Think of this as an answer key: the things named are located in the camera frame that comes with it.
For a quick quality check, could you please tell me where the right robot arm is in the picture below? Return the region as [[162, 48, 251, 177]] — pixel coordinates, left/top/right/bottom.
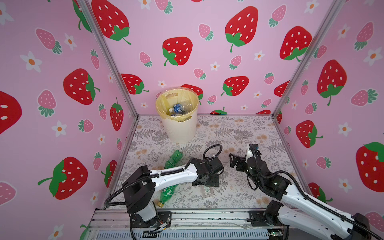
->
[[229, 144, 381, 240]]

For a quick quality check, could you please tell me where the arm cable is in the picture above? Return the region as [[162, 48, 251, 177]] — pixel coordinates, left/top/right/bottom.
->
[[103, 144, 223, 211], [250, 143, 382, 240]]

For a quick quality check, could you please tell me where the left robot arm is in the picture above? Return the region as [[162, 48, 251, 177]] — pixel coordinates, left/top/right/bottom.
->
[[122, 157, 224, 222]]

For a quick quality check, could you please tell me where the green bottle lower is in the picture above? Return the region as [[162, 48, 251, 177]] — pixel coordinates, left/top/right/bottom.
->
[[158, 185, 178, 208]]

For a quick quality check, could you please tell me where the white plastic waste bin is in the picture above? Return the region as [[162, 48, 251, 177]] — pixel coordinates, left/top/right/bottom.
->
[[159, 110, 198, 144]]

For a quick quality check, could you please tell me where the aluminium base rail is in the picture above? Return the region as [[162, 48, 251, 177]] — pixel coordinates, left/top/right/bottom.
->
[[80, 208, 331, 240]]

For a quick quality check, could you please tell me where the green bottle upper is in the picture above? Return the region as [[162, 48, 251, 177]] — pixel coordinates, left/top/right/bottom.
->
[[164, 150, 183, 169]]

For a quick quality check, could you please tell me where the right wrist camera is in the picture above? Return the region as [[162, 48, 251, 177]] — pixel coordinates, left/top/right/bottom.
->
[[246, 149, 254, 162]]

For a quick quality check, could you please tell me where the blue label bottle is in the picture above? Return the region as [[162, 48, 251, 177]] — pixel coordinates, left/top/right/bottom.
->
[[169, 101, 195, 115]]

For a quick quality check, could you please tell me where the clear bottle green label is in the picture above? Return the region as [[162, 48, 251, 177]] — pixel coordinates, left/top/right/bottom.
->
[[201, 186, 214, 198]]

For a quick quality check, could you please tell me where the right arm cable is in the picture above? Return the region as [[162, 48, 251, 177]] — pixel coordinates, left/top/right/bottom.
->
[[250, 143, 382, 240]]

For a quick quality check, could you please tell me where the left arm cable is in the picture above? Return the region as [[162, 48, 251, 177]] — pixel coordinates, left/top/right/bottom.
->
[[103, 144, 223, 211]]

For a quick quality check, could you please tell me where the yellow bin liner bag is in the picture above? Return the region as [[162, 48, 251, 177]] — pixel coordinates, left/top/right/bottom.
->
[[156, 87, 200, 122]]

